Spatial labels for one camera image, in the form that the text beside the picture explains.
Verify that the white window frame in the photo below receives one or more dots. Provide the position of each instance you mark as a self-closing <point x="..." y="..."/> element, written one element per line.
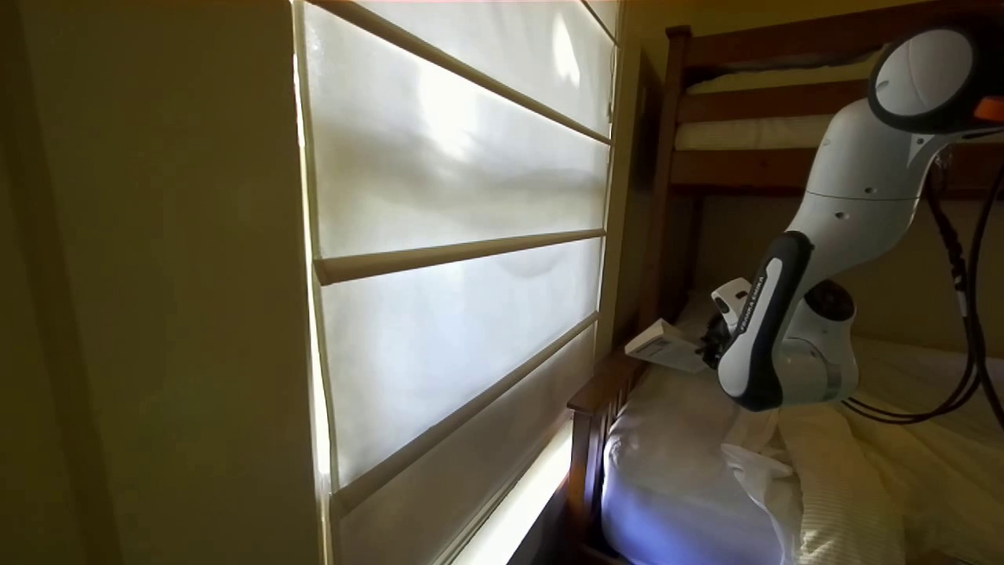
<point x="522" y="505"/>

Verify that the brown wooden bunk bed frame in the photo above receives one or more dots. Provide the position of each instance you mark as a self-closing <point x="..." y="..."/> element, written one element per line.
<point x="670" y="145"/>

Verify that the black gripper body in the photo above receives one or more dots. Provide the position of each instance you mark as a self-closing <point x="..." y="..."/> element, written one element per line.
<point x="721" y="335"/>

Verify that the white bunk mattress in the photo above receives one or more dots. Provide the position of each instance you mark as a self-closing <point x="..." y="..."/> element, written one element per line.
<point x="755" y="127"/>

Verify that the white roman window blind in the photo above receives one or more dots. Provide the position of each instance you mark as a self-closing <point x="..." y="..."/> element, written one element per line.
<point x="449" y="157"/>

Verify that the white pillow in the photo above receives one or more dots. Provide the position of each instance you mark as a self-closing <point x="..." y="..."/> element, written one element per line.
<point x="670" y="472"/>

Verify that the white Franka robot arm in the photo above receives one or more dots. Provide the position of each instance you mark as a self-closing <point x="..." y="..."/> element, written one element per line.
<point x="859" y="198"/>

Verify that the cream crumpled blanket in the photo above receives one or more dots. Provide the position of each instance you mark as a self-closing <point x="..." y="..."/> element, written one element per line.
<point x="898" y="491"/>

